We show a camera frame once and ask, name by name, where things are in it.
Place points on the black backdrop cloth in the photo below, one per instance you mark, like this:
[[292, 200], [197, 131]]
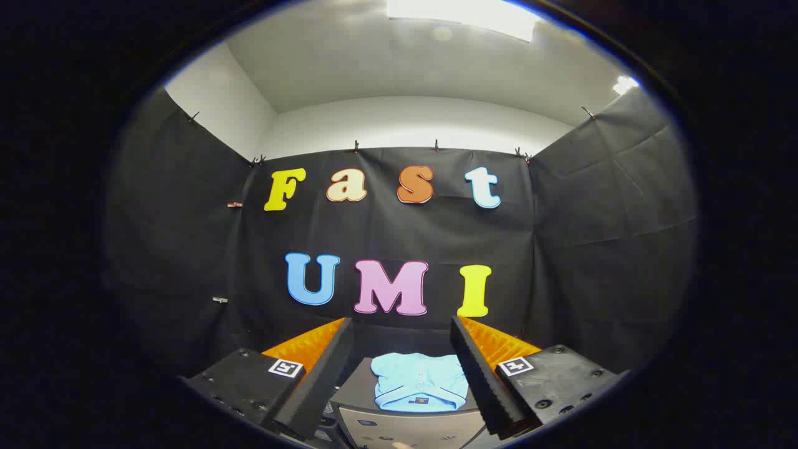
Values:
[[399, 231]]

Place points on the large ceiling light panel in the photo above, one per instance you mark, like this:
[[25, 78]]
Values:
[[461, 14]]

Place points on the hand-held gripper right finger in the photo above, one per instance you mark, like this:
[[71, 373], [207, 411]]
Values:
[[483, 380]]

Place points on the small ceiling light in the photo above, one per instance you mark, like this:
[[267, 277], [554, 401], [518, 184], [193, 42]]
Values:
[[625, 84]]

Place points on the dark grey washing machine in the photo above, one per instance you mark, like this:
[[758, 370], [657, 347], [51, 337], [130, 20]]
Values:
[[325, 431]]

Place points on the row of black backdrop clips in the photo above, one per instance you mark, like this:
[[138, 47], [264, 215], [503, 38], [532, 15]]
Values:
[[356, 148]]

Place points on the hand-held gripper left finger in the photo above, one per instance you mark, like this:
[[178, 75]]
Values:
[[315, 386]]

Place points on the light blue shirt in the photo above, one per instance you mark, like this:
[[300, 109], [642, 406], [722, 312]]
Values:
[[418, 380]]

